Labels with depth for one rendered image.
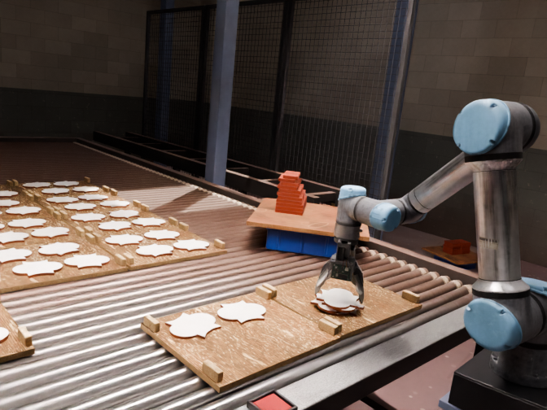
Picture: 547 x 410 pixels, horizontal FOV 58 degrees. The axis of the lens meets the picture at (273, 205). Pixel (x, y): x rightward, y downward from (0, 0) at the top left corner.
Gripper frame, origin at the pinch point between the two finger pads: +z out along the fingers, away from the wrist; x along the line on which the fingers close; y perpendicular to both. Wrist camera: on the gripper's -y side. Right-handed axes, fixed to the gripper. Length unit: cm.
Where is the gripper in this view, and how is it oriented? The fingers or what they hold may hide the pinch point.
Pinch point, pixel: (339, 298)
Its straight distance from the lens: 155.5
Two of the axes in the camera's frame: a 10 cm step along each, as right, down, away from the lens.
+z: -1.0, 9.7, 2.2
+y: -2.7, 1.9, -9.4
